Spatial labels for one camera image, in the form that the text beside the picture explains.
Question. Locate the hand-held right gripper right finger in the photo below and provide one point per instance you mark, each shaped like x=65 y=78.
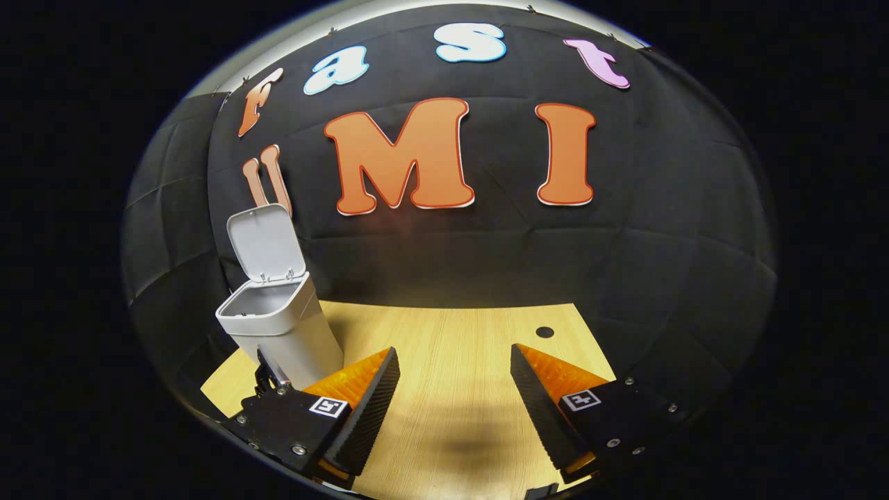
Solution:
x=535 y=410

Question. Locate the white desktop garbage bin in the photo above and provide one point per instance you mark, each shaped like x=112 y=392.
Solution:
x=278 y=326

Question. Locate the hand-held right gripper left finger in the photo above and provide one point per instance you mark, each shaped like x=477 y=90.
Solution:
x=371 y=417

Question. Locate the wooden desktop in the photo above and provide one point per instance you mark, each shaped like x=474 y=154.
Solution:
x=458 y=361

